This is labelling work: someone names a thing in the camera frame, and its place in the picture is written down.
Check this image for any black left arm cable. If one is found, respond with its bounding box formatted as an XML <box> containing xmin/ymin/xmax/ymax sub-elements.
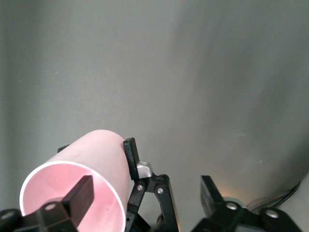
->
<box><xmin>246</xmin><ymin>180</ymin><xmax>302</xmax><ymax>212</ymax></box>

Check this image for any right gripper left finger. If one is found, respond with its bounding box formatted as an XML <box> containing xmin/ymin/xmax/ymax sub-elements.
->
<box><xmin>0</xmin><ymin>175</ymin><xmax>94</xmax><ymax>232</ymax></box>

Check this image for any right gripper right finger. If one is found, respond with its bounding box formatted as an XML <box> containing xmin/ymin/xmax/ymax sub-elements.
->
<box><xmin>190</xmin><ymin>175</ymin><xmax>304</xmax><ymax>232</ymax></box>

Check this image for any pink plastic cup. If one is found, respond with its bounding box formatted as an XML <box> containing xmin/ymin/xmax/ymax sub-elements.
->
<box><xmin>19</xmin><ymin>130</ymin><xmax>132</xmax><ymax>232</ymax></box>

